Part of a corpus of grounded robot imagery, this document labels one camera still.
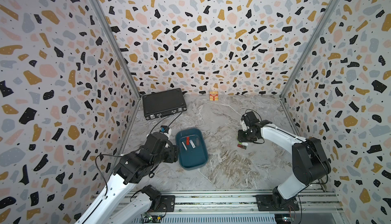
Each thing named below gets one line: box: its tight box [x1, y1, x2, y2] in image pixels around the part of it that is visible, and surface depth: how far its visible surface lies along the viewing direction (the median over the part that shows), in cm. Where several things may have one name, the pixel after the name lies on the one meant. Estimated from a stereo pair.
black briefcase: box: [142, 88, 188, 121], surface depth 112 cm
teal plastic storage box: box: [175, 127, 209, 171], surface depth 94 cm
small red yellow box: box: [209, 91, 219, 101], surface depth 123 cm
